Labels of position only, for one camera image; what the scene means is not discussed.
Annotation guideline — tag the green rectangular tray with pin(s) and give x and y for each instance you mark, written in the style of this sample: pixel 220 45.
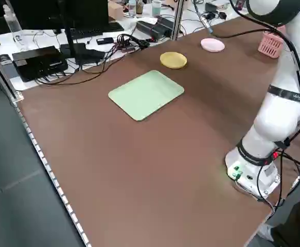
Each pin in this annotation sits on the green rectangular tray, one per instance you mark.
pixel 144 95

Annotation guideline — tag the small pink slotted basket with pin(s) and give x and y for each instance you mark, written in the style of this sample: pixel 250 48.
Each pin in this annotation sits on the small pink slotted basket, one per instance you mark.
pixel 270 37

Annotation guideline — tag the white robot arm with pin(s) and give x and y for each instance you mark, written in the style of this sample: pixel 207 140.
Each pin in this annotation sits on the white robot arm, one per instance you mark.
pixel 275 121

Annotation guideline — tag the yellow round plate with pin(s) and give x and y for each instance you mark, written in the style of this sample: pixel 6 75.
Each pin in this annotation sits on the yellow round plate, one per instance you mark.
pixel 173 59

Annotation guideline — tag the white round plate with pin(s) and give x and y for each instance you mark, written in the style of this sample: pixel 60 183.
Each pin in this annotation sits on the white round plate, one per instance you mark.
pixel 212 45

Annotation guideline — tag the black phone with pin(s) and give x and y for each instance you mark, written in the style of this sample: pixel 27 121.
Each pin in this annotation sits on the black phone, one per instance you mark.
pixel 104 40

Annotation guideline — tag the black power supply brick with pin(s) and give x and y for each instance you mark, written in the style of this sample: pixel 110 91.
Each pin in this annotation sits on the black power supply brick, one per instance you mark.
pixel 166 23
pixel 147 27

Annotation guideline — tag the white desk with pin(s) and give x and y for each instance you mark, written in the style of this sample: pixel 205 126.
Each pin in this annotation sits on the white desk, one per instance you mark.
pixel 129 27

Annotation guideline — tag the black monitor stand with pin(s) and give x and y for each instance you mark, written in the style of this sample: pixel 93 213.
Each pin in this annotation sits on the black monitor stand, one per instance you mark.
pixel 72 51

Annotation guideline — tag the black keyboard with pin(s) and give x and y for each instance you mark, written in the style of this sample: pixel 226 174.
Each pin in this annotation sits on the black keyboard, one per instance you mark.
pixel 98 30

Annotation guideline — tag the pale green mug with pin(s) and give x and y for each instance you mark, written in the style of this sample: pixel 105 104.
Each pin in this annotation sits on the pale green mug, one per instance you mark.
pixel 157 9

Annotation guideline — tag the brown drink cup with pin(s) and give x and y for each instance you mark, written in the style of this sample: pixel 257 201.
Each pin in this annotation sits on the brown drink cup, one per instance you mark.
pixel 139 9

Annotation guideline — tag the small clear bottle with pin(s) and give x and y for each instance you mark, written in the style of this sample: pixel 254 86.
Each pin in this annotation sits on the small clear bottle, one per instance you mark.
pixel 132 9

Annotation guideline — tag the brown cardboard box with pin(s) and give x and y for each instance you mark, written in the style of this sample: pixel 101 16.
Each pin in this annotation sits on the brown cardboard box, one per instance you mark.
pixel 115 10

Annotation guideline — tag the black power adapter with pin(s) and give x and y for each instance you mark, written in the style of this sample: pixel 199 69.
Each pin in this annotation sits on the black power adapter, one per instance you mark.
pixel 211 15

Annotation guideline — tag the black box device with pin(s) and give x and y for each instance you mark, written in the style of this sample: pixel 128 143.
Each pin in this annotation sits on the black box device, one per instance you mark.
pixel 34 55

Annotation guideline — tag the white bowl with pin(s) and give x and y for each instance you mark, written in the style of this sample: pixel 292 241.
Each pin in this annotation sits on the white bowl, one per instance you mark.
pixel 221 3

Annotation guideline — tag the red can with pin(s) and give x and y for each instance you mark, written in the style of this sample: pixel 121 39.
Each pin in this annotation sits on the red can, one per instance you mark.
pixel 239 4

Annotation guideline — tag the black computer monitor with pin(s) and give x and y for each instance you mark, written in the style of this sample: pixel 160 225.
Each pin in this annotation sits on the black computer monitor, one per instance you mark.
pixel 36 13

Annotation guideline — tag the small black device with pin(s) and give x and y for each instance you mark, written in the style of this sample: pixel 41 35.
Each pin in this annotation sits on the small black device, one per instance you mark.
pixel 5 58

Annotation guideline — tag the clear plastic bottle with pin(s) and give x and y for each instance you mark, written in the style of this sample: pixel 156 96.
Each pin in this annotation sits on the clear plastic bottle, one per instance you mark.
pixel 15 31

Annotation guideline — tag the person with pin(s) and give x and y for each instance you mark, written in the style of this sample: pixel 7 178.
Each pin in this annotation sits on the person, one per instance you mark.
pixel 293 223

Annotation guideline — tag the aluminium camera post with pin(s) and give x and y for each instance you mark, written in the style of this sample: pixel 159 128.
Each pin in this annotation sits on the aluminium camera post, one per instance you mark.
pixel 176 23

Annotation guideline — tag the aluminium table edge rail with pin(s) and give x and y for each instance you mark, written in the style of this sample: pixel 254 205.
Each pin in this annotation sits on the aluminium table edge rail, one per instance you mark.
pixel 53 177

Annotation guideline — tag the aluminium frame post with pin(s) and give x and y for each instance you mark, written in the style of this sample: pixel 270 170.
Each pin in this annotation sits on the aluminium frame post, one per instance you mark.
pixel 3 74

